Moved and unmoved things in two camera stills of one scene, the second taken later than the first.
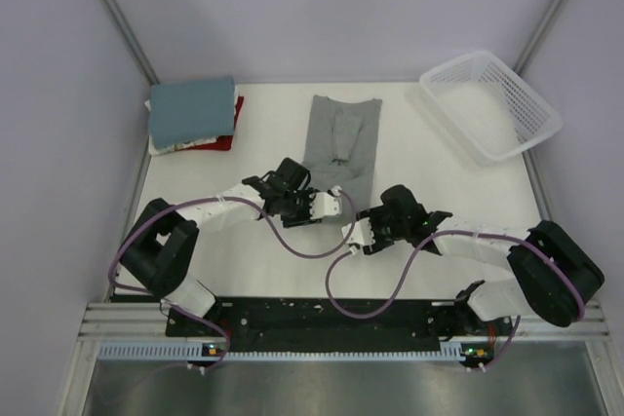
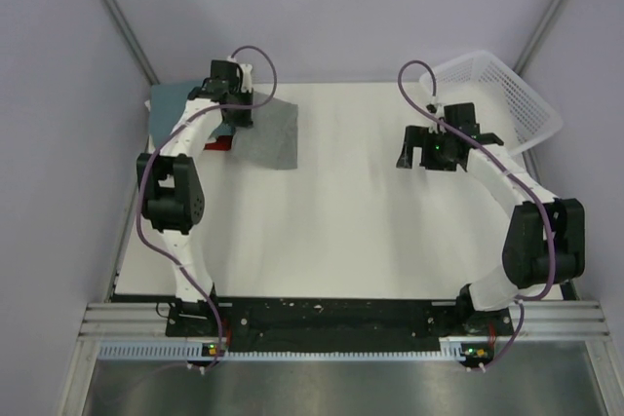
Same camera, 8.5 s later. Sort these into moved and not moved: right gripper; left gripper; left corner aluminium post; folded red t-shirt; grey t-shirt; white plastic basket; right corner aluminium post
Moved: grey t-shirt; right gripper; left gripper
Not moved: left corner aluminium post; white plastic basket; right corner aluminium post; folded red t-shirt
